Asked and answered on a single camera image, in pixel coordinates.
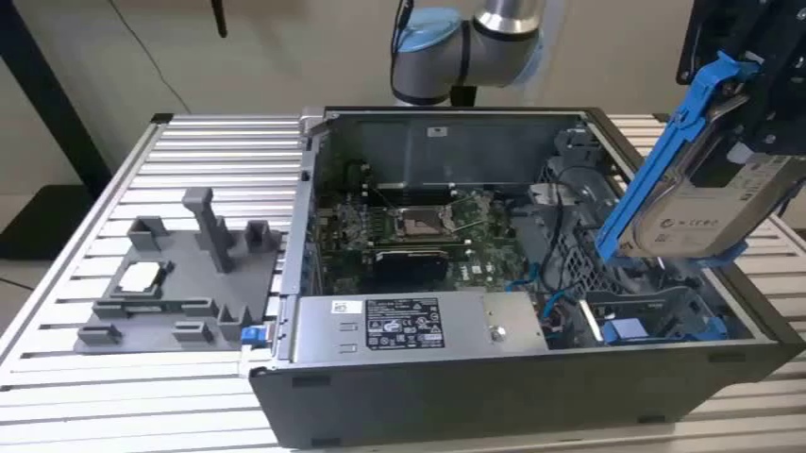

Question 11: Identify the hard disk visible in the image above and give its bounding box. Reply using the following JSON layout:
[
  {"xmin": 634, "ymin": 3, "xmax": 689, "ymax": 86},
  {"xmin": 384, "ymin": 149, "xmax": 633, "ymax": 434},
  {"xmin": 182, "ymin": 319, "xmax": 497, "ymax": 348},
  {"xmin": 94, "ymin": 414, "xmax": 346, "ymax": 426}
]
[{"xmin": 594, "ymin": 50, "xmax": 806, "ymax": 271}]

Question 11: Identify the black wire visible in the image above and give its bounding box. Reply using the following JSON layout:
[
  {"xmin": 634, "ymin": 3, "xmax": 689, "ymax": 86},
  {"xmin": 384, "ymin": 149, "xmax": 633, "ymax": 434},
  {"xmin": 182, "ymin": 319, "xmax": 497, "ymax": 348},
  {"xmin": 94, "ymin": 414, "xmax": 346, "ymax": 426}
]
[{"xmin": 540, "ymin": 164, "xmax": 608, "ymax": 296}]

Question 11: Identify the grey metal disk bay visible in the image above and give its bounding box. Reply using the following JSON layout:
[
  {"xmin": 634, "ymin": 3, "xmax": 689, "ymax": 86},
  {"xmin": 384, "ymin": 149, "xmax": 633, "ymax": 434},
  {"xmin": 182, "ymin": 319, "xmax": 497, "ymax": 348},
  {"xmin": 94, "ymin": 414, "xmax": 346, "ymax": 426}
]
[{"xmin": 509, "ymin": 155, "xmax": 757, "ymax": 350}]

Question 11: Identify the blue disk carrier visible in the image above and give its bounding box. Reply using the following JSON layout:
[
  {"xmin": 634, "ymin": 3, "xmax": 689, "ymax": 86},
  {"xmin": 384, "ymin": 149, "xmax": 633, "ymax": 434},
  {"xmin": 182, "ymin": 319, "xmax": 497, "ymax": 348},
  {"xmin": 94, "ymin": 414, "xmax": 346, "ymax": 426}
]
[{"xmin": 601, "ymin": 316, "xmax": 733, "ymax": 346}]

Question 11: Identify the black RAM slot bank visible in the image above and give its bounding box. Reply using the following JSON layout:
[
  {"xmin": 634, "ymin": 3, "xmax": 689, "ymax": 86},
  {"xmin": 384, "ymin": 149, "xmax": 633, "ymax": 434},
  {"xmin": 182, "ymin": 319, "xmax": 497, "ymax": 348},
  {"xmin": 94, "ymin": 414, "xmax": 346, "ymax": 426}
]
[
  {"xmin": 370, "ymin": 238, "xmax": 476, "ymax": 251},
  {"xmin": 362, "ymin": 181, "xmax": 460, "ymax": 197}
]

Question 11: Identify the metal socket cover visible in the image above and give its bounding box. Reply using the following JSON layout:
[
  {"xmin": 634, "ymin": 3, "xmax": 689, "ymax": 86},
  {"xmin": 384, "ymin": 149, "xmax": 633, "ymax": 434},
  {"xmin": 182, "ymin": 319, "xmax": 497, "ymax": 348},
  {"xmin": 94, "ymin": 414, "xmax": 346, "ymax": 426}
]
[{"xmin": 445, "ymin": 193, "xmax": 498, "ymax": 227}]

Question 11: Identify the green motherboard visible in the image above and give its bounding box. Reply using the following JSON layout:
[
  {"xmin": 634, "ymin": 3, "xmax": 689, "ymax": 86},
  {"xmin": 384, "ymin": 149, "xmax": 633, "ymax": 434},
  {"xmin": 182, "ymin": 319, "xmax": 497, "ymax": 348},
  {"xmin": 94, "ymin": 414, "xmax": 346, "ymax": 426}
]
[{"xmin": 314, "ymin": 188, "xmax": 544, "ymax": 296}]

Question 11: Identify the CPU socket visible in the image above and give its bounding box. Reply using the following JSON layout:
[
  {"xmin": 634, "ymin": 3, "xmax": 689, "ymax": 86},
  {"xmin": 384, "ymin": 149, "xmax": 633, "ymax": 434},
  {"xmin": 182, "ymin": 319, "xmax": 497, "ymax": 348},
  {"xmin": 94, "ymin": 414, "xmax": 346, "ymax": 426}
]
[{"xmin": 393, "ymin": 205, "xmax": 453, "ymax": 240}]

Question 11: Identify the thin metal locking lever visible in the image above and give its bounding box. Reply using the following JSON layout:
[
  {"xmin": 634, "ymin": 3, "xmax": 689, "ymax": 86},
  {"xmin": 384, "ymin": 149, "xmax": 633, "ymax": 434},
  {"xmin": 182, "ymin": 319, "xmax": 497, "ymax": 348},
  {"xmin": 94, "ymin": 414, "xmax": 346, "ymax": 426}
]
[{"xmin": 370, "ymin": 184, "xmax": 400, "ymax": 210}]

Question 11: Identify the black graphics card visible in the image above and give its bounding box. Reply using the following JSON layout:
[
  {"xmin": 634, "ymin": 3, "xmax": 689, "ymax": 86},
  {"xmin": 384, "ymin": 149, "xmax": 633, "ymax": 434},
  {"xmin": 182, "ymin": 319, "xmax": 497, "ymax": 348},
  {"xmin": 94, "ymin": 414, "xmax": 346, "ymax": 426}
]
[{"xmin": 373, "ymin": 248, "xmax": 453, "ymax": 292}]

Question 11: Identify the black antenna rod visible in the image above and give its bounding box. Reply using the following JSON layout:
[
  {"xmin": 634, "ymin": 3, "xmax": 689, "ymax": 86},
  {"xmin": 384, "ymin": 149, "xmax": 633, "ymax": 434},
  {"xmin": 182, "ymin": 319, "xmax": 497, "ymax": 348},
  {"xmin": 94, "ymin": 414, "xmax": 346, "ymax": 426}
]
[{"xmin": 210, "ymin": 0, "xmax": 230, "ymax": 38}]

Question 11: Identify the dark grey PC case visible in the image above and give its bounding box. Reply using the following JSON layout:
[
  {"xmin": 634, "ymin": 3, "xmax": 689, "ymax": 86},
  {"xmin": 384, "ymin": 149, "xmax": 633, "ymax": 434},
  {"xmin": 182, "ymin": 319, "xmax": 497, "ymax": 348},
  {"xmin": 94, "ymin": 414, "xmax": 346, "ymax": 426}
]
[{"xmin": 237, "ymin": 105, "xmax": 806, "ymax": 449}]

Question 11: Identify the silver power supply unit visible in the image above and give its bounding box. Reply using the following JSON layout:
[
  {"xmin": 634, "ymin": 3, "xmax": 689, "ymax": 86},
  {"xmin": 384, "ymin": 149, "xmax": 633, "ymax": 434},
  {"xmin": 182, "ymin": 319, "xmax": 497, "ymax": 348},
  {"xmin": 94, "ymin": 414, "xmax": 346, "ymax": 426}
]
[{"xmin": 290, "ymin": 290, "xmax": 549, "ymax": 364}]

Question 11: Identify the grey parts rack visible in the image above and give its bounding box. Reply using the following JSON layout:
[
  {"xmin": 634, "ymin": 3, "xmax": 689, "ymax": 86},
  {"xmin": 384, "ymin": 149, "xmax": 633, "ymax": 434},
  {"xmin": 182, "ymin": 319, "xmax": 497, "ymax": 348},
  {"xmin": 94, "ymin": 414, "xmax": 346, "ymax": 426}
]
[{"xmin": 74, "ymin": 187, "xmax": 285, "ymax": 354}]

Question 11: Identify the silver CPU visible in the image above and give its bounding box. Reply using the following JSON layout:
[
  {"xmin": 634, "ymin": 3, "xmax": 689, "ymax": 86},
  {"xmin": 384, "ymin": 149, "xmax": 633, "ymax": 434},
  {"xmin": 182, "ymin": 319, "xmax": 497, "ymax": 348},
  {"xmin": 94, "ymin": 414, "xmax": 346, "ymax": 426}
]
[{"xmin": 118, "ymin": 261, "xmax": 169, "ymax": 294}]

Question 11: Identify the green RAM stick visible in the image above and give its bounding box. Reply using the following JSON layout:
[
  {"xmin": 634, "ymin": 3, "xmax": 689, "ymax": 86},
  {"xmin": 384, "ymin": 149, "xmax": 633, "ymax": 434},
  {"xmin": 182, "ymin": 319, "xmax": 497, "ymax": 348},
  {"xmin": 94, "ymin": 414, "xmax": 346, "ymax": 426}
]
[{"xmin": 123, "ymin": 303, "xmax": 211, "ymax": 314}]

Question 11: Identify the black box on floor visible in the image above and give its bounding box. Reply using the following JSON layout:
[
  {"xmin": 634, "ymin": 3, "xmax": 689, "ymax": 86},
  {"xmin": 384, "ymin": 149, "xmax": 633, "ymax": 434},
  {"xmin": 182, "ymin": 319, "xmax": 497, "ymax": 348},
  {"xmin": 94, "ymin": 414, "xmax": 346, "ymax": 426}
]
[{"xmin": 0, "ymin": 184, "xmax": 106, "ymax": 260}]

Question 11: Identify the thin black joint cable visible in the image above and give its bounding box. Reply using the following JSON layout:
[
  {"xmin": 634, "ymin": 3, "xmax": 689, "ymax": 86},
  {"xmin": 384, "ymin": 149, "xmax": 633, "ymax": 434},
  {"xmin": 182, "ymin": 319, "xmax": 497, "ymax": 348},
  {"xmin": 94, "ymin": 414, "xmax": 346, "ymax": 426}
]
[{"xmin": 393, "ymin": 0, "xmax": 414, "ymax": 58}]

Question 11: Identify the blue wire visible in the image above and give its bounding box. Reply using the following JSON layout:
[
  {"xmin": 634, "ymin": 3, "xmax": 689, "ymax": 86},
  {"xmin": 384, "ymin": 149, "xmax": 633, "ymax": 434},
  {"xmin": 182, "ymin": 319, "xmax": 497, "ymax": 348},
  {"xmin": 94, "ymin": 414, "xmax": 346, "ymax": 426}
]
[{"xmin": 506, "ymin": 263, "xmax": 572, "ymax": 327}]

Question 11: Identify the thin black wall cable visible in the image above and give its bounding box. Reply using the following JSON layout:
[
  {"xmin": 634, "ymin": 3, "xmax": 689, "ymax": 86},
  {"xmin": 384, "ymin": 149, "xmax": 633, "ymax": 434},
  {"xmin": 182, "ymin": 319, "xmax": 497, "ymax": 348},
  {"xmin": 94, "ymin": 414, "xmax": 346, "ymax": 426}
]
[{"xmin": 107, "ymin": 0, "xmax": 194, "ymax": 115}]

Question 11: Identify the black frame post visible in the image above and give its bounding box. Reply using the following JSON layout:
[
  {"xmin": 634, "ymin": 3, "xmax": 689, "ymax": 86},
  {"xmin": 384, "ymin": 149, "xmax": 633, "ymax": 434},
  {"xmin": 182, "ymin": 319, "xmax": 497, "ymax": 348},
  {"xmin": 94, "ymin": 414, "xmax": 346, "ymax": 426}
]
[{"xmin": 0, "ymin": 0, "xmax": 115, "ymax": 194}]

